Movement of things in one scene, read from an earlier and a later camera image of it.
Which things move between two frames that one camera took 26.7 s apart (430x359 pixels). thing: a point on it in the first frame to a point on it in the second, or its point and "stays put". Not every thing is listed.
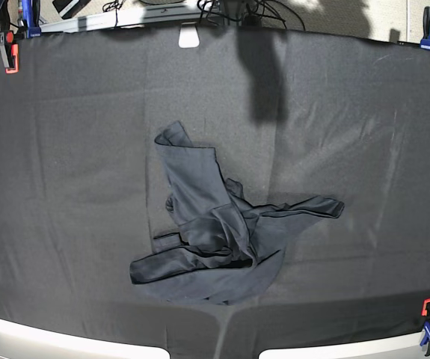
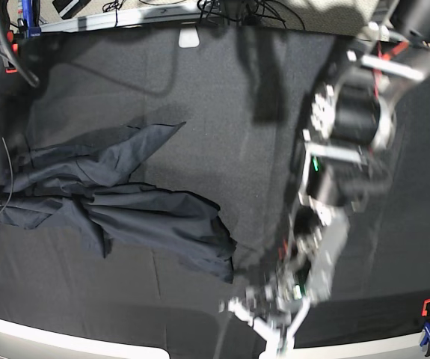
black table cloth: (70, 188) stays put
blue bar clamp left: (31, 14) stays put
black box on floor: (67, 8) stays put
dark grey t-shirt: (226, 245) to (88, 184)
